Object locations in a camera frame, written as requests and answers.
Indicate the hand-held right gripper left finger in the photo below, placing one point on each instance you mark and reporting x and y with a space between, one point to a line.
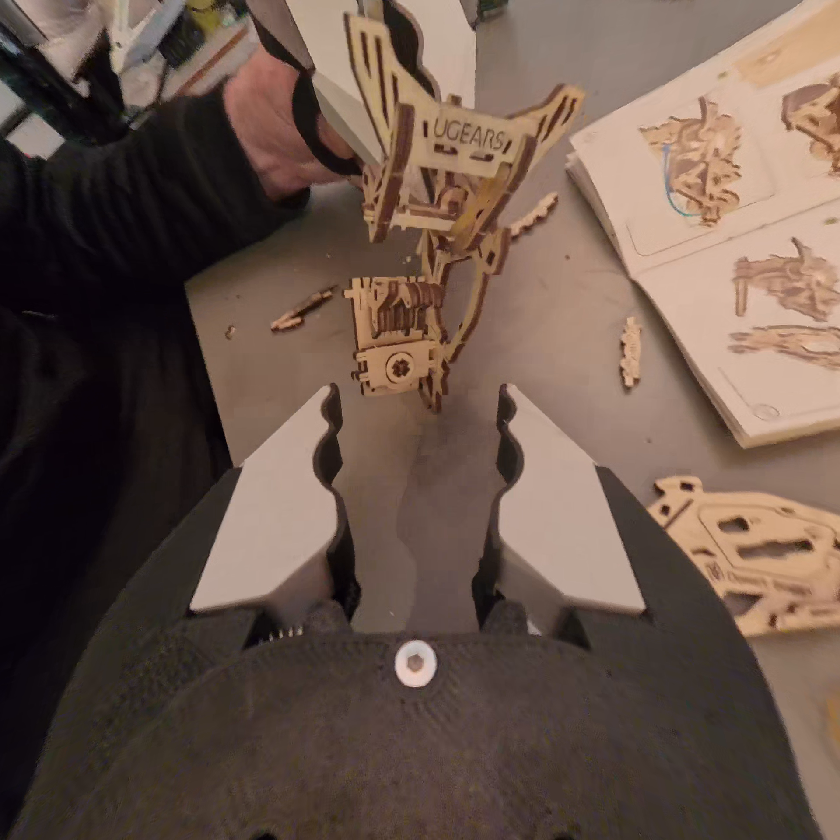
275 525

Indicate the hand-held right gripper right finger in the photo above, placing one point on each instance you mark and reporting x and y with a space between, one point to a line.
558 525

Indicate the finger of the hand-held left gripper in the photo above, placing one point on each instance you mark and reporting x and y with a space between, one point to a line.
456 46
325 46

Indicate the wooden mechanical model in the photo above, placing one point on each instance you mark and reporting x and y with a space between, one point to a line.
453 141

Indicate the person's left forearm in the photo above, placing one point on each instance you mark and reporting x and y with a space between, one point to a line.
131 197

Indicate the laser-cut wooden parts sheet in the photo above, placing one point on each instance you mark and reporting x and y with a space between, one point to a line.
787 577

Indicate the person's left hand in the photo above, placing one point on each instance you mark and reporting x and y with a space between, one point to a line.
269 124

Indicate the small toothed wooden part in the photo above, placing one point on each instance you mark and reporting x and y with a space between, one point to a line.
535 213
631 351

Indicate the long wooden offcut stick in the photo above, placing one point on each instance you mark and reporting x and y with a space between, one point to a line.
302 310

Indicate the illustrated instruction booklet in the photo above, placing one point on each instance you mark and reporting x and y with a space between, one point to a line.
715 282

